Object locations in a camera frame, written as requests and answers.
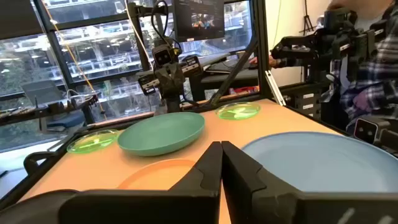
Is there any black computer monitor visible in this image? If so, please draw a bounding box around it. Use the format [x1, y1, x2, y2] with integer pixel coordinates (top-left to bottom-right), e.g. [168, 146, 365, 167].
[172, 0, 226, 43]

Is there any dark office desk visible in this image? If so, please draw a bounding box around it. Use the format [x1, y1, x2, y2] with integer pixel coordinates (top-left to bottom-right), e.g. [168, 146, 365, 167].
[189, 52, 259, 102]

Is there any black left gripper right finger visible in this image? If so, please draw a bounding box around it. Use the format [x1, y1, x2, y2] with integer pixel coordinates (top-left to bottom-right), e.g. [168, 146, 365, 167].
[221, 141, 398, 224]

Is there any yellow cable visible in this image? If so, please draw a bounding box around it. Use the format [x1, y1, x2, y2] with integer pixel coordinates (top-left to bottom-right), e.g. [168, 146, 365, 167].
[41, 0, 108, 121]

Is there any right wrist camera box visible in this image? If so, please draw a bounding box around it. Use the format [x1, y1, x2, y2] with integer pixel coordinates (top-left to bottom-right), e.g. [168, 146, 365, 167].
[152, 44, 177, 68]

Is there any black diagonal frame brace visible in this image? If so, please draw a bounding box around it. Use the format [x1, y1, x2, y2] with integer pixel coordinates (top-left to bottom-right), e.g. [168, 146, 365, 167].
[210, 39, 259, 107]

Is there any person's hand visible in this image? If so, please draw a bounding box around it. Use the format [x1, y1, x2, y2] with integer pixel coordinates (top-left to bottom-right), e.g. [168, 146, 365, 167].
[248, 55, 282, 69]

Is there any black monitor mount post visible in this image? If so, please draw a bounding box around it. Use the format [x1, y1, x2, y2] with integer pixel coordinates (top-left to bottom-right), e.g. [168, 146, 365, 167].
[126, 0, 175, 73]

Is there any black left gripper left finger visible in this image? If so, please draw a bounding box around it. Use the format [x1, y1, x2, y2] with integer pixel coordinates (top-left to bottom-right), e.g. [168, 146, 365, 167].
[58, 141, 224, 224]

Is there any small clear green plate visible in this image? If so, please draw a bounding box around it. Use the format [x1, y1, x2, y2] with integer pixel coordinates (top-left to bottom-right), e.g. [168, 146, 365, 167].
[215, 101, 262, 121]
[66, 129, 121, 155]

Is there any black vertical frame post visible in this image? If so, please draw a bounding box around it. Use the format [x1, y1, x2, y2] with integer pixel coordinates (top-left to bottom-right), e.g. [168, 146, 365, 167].
[252, 0, 273, 100]

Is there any silver metal bracket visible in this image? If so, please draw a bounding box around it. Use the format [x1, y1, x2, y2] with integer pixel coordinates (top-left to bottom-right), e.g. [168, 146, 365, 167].
[264, 70, 287, 107]

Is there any black labelled control box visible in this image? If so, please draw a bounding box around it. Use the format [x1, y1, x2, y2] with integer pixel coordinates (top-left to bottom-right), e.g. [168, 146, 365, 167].
[290, 88, 323, 121]

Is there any black tripod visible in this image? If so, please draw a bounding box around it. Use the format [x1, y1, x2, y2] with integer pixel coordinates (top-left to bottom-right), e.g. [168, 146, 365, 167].
[298, 0, 315, 35]

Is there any person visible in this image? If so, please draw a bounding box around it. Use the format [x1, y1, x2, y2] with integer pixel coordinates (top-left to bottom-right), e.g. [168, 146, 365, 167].
[320, 0, 398, 135]

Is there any dark green bowl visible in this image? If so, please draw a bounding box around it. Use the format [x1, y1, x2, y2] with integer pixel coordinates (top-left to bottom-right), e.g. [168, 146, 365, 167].
[117, 111, 206, 157]

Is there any cluttered black desk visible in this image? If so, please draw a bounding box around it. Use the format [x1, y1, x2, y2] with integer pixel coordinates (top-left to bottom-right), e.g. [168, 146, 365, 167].
[0, 91, 101, 127]

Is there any large blue plastic plate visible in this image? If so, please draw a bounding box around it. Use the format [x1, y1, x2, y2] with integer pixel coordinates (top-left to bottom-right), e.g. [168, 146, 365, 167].
[241, 131, 398, 194]

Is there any orange plastic plate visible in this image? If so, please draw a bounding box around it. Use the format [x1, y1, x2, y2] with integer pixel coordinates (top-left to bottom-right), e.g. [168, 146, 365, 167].
[116, 158, 197, 191]

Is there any black camera box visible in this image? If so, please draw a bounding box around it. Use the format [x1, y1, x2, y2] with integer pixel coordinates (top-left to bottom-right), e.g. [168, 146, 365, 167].
[353, 116, 398, 154]

